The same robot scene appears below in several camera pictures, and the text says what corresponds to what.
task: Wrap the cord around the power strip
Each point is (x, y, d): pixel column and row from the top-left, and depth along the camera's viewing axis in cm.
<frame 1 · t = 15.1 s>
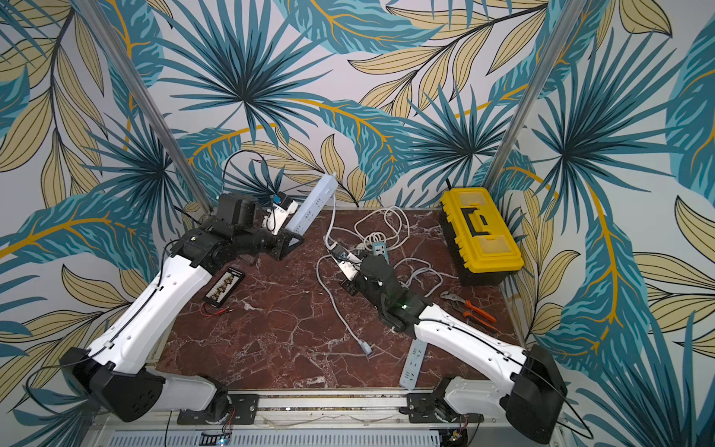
left hand: (296, 241, 71), fingers open
right hand: (344, 255, 74), fingers closed
teal power strip: (381, 248, 104), point 5 cm above the table
short grey power strip: (413, 364, 81), point 3 cm above the table
black balance charging board: (225, 299, 93), point 3 cm above the table
yellow black toolbox: (483, 249, 89), point 18 cm above the table
orange handled pliers: (466, 307, 91), point 3 cm above the table

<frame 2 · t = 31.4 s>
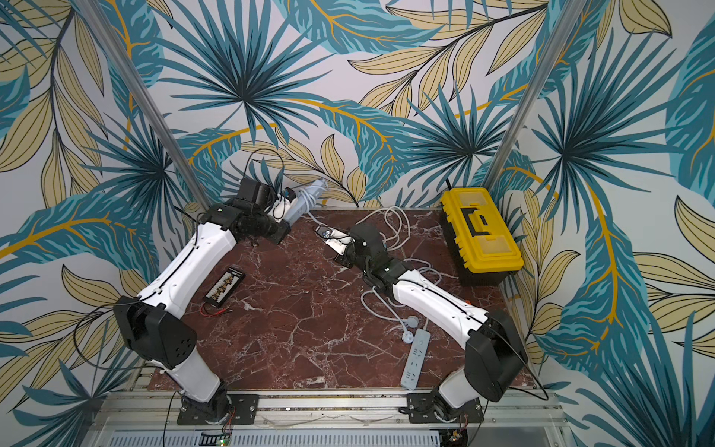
left hand: (280, 229, 82), fingers open
right hand: (339, 231, 79), fingers closed
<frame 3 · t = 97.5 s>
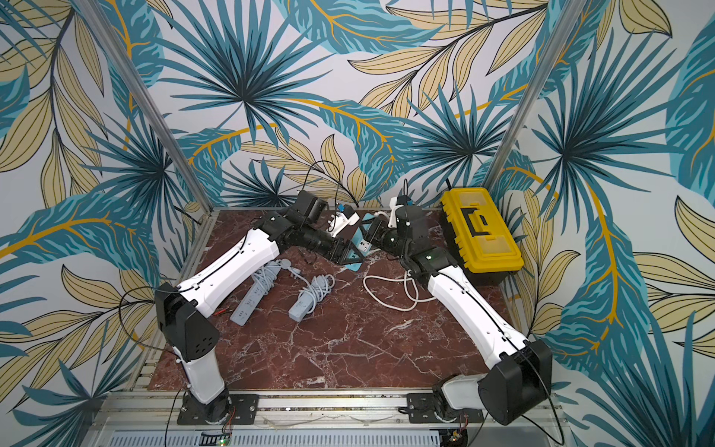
left hand: (354, 260, 73), fingers open
right hand: (363, 225, 75), fingers open
short grey power strip: (303, 304, 89), point 6 cm above the table
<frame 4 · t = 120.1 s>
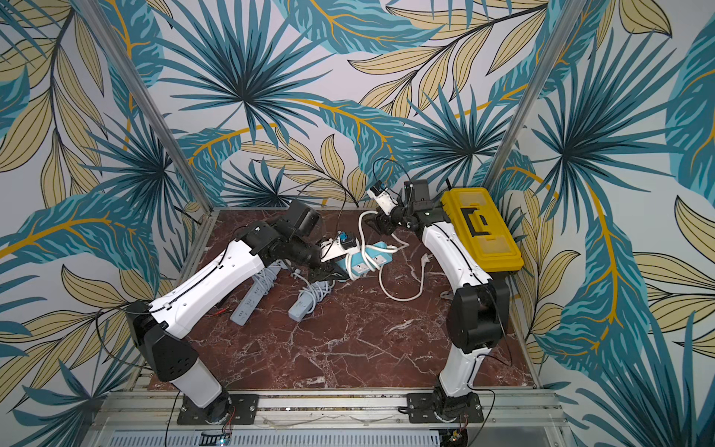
left hand: (342, 273, 70), fingers open
right hand: (375, 212, 86), fingers open
